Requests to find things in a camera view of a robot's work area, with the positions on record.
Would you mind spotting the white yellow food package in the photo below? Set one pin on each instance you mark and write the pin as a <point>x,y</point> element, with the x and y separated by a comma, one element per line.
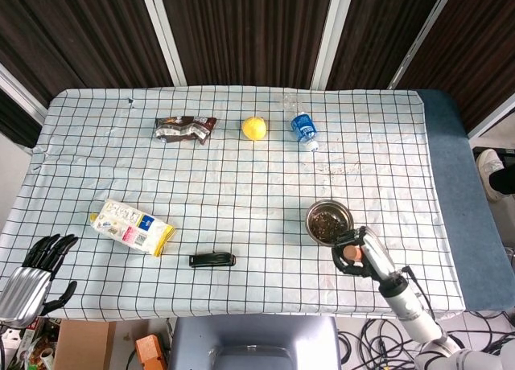
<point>128,225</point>

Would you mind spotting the brown snack wrapper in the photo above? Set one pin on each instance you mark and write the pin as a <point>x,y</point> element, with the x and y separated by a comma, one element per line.
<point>183,129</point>

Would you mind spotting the white black checked tablecloth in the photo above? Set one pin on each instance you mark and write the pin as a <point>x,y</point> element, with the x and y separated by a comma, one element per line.
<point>241,185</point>

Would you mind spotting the black trouser leg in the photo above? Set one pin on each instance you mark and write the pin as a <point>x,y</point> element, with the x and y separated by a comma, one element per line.
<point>505,181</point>

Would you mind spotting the yellow lemon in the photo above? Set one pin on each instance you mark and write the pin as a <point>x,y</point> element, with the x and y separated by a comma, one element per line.
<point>253,128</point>

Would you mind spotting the white shoe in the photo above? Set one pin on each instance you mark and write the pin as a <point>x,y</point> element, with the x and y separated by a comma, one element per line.
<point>487,165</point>

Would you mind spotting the wooden stick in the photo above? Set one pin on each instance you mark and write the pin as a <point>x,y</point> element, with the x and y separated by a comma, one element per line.
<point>353,254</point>

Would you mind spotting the blue label water bottle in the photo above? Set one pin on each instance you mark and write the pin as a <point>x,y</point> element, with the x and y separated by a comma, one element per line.
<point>302,128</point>

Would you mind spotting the white partition post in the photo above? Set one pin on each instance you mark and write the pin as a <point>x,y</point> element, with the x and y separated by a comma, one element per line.
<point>20,92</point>
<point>163,36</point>
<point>422,36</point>
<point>493,118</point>
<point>332,36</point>

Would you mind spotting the colourful printed boxes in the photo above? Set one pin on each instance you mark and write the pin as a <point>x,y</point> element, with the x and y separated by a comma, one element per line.
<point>28,352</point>

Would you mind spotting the orange block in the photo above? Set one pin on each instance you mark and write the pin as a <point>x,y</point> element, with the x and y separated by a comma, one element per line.
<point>149,352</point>

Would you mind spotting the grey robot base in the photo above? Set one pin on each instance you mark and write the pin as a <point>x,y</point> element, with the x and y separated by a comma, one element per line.
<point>253,338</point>

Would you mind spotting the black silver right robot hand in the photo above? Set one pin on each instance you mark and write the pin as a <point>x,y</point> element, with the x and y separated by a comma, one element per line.
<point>378,253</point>

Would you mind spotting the steel bowl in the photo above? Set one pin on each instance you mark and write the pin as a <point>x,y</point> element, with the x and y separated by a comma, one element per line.
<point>322,221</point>

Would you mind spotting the brown cardboard box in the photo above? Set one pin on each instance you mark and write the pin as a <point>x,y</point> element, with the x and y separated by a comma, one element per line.
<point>80,346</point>

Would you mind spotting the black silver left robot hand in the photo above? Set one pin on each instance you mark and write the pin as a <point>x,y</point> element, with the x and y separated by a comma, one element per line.
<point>20,293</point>

